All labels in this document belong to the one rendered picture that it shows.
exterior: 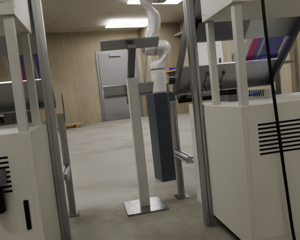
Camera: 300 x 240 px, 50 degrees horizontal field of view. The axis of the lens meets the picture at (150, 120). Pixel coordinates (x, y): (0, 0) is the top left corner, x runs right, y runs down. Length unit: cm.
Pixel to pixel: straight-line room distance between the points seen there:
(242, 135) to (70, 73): 907
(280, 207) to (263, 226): 10
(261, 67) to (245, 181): 112
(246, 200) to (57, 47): 923
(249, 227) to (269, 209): 10
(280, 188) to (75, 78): 911
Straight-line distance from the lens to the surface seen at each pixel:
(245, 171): 129
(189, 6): 167
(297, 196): 142
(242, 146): 128
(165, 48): 261
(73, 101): 1009
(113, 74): 1030
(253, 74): 229
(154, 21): 261
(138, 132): 198
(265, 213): 137
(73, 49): 1023
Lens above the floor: 70
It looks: 5 degrees down
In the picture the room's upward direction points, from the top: 6 degrees counter-clockwise
